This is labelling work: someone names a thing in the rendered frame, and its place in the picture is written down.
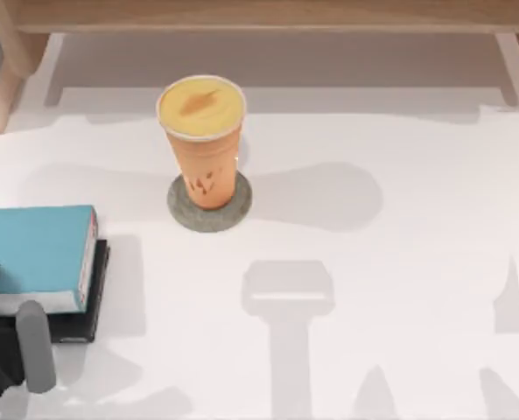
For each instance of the light blue book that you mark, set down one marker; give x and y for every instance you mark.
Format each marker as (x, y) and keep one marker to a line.
(36, 249)

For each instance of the pale wooden shelf unit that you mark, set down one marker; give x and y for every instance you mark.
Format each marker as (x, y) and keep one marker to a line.
(259, 13)

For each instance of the grey round coaster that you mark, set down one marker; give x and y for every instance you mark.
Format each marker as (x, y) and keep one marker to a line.
(240, 205)

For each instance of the orange cup with yellow lid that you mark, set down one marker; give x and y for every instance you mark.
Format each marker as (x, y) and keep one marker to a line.
(206, 157)

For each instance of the black book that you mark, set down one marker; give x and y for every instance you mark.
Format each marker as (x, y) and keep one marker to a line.
(88, 315)

